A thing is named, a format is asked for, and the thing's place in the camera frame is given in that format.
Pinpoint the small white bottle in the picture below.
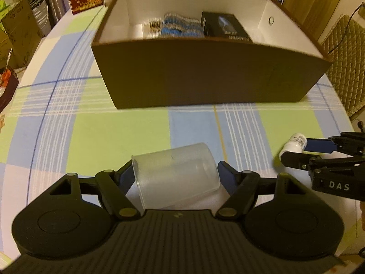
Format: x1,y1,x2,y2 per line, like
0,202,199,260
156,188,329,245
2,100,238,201
279,133,308,161

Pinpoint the clear plastic cup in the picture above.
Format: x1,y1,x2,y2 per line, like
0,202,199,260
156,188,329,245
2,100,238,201
131,143,220,209

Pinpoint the black shaver box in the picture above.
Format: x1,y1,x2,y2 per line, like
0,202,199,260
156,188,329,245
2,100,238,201
201,12,253,43

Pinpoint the bag of cotton swabs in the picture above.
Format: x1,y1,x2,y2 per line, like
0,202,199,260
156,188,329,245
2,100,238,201
142,18,163,39

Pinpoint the grey blue knitted pouch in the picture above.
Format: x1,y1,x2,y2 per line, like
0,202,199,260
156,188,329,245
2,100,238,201
160,13,204,38

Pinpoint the checked bed sheet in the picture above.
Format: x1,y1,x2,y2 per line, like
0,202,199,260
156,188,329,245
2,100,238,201
1,7,352,260

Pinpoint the quilted beige chair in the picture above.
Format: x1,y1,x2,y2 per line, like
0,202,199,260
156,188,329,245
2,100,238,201
322,15,364,116

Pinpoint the dark wooden tray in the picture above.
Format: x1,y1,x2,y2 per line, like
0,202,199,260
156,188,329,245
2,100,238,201
0,67,19,113

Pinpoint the large brown open box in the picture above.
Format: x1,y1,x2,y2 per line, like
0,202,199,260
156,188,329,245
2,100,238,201
91,0,332,109

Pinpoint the brown cardboard box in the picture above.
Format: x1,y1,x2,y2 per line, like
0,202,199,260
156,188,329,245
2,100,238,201
1,0,43,69

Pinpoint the stack of white bowls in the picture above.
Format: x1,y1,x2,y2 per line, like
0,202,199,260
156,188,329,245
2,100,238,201
30,0,52,37

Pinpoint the black power cable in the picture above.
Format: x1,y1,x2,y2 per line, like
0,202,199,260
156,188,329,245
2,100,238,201
326,3,365,56

